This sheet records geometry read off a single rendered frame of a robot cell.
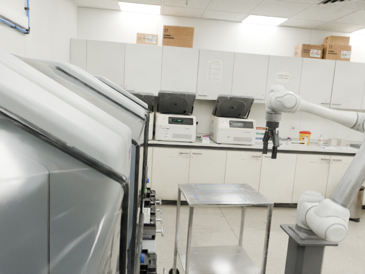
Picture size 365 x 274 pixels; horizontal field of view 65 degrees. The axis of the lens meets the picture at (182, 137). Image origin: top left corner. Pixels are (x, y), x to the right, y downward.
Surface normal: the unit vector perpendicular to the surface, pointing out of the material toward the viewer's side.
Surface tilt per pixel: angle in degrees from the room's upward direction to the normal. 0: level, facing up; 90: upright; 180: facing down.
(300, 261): 90
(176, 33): 91
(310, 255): 90
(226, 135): 90
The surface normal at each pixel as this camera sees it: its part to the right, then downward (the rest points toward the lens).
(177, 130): 0.11, 0.15
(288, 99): -0.15, 0.11
